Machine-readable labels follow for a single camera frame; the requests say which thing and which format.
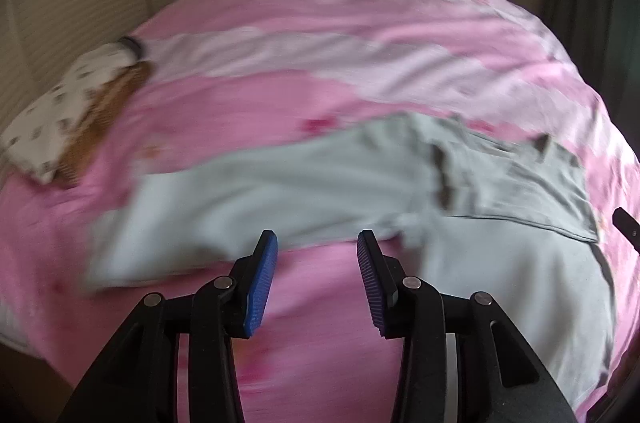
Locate pink floral bed sheet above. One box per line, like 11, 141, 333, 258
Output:
1, 0, 639, 422

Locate brown patterned folded cloth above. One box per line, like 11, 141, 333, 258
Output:
53, 61, 153, 188

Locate light blue small garment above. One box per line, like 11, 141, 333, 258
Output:
86, 113, 616, 405

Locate white patterned folded cloth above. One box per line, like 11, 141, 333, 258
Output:
1, 36, 144, 183

